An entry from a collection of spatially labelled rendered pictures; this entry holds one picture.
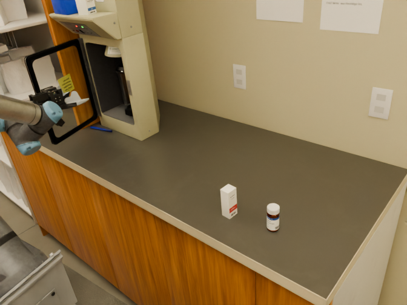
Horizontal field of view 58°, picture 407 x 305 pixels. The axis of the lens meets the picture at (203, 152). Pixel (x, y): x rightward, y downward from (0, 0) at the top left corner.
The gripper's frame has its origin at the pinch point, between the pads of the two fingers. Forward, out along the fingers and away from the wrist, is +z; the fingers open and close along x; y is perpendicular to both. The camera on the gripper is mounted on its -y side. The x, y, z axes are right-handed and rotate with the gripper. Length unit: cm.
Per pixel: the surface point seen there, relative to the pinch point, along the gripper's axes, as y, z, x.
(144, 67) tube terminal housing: 7.3, 25.8, -13.9
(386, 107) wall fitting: -4, 60, -105
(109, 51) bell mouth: 14.7, 19.1, -0.5
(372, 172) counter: -25, 49, -107
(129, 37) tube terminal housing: 21.1, 20.8, -13.9
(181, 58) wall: 1, 60, -2
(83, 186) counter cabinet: -40.6, -9.7, -0.2
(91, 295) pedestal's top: -26, -48, -69
